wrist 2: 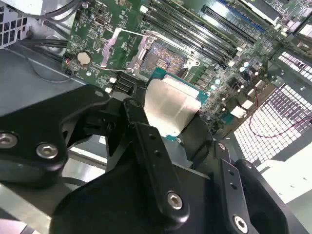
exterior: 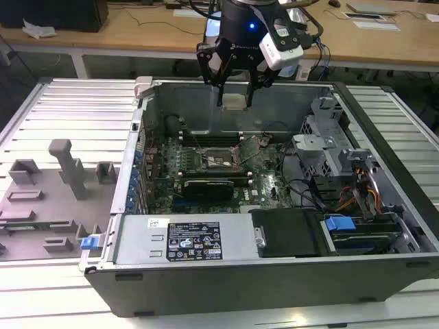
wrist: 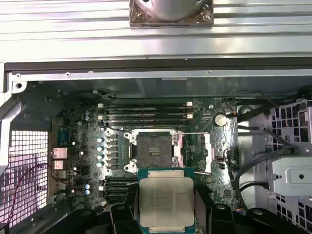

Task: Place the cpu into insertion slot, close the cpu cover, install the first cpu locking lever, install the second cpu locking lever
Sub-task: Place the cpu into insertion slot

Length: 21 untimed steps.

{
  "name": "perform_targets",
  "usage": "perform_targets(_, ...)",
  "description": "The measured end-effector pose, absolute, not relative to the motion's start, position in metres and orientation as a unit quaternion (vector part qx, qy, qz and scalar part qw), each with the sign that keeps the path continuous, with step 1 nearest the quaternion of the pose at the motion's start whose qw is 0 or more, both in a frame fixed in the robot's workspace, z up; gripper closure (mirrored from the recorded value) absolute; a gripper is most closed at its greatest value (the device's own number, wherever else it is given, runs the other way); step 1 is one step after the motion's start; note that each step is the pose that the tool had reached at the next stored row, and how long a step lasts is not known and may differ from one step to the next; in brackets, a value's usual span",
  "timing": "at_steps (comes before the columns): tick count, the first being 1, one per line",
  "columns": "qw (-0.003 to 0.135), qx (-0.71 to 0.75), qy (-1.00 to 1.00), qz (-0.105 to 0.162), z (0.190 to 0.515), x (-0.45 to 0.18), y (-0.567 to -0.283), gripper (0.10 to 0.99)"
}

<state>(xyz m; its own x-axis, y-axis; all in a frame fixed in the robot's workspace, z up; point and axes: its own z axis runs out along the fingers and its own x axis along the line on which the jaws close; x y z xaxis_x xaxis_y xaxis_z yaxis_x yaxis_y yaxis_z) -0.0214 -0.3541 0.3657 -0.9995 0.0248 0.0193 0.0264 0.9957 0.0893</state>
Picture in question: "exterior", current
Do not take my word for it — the black box on desk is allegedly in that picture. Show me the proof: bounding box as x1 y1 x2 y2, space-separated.
0 0 110 34

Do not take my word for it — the silver power supply with label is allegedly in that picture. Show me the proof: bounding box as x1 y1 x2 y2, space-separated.
102 212 257 267

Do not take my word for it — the silver perforated drive cage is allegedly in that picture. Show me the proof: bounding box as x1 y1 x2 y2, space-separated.
293 97 378 179

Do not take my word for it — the black plastic bay cover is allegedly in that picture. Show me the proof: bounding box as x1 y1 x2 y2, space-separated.
248 207 327 258

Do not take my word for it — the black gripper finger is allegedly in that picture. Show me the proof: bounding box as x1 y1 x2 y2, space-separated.
196 41 232 106
245 66 275 108

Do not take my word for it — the silver square CPU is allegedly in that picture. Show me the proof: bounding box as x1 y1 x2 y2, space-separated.
222 93 248 110

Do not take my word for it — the blue plastic clip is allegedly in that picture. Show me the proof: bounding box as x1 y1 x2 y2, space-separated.
79 235 100 252

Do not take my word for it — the black wire bundle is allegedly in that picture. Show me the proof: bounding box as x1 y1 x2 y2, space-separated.
279 142 346 210

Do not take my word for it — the black grey PC case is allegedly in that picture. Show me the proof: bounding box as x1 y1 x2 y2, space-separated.
79 77 439 318

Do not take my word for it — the wooden desk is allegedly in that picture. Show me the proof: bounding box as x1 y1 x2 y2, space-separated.
0 0 439 78

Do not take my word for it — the thin metal locking lever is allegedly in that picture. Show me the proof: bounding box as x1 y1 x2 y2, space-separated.
202 157 234 171
191 134 208 161

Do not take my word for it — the white crumpled paper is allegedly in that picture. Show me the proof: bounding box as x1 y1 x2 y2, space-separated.
22 19 56 39

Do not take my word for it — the grey flat device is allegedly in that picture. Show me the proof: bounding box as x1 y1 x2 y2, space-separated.
345 1 399 17

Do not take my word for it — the grey parts rack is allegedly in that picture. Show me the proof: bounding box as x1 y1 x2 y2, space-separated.
0 138 119 263

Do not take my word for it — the metal CPU socket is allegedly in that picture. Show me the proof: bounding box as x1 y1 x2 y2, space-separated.
197 147 241 172

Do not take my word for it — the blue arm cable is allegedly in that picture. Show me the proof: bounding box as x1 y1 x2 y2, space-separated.
317 39 333 69

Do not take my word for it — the orange yellow wire bundle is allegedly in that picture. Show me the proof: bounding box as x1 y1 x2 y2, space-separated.
337 166 383 215

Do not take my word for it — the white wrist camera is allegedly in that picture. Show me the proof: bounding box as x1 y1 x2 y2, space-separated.
259 20 305 71

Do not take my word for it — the white paper sheet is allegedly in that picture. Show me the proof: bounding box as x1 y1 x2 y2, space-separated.
352 19 401 32

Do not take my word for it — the green motherboard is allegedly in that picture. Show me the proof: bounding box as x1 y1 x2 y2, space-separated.
142 133 316 215

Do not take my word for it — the hard disk in blue carrier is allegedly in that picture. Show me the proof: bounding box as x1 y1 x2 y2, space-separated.
320 214 404 254

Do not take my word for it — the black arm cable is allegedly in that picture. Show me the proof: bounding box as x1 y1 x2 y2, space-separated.
301 0 325 45

